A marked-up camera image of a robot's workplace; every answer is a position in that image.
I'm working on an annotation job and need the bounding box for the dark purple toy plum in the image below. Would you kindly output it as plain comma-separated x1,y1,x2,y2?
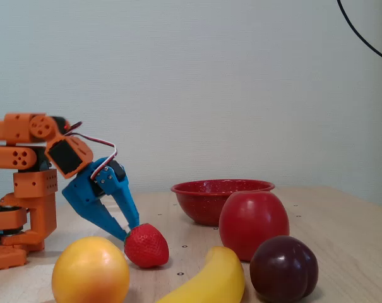
249,235,319,301

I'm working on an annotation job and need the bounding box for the black hanging cable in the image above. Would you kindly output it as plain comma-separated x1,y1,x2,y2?
337,0,382,63

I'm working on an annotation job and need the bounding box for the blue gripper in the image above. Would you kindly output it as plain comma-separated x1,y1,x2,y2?
62,157,141,242

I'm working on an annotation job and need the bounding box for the yellow toy banana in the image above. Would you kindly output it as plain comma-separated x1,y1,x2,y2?
155,246,246,303

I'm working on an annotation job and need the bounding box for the yellow orange toy peach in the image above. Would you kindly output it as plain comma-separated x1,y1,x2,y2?
51,236,131,303

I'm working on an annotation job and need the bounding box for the red speckled enamel bowl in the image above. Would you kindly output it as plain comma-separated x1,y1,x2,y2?
170,179,276,227

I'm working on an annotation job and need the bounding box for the red toy strawberry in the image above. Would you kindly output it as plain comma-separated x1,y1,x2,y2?
123,223,170,269

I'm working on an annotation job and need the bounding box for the red white black servo wire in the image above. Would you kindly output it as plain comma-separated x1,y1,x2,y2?
63,121,119,181

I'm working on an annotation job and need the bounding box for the red toy apple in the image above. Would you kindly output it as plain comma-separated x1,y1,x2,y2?
218,190,290,262

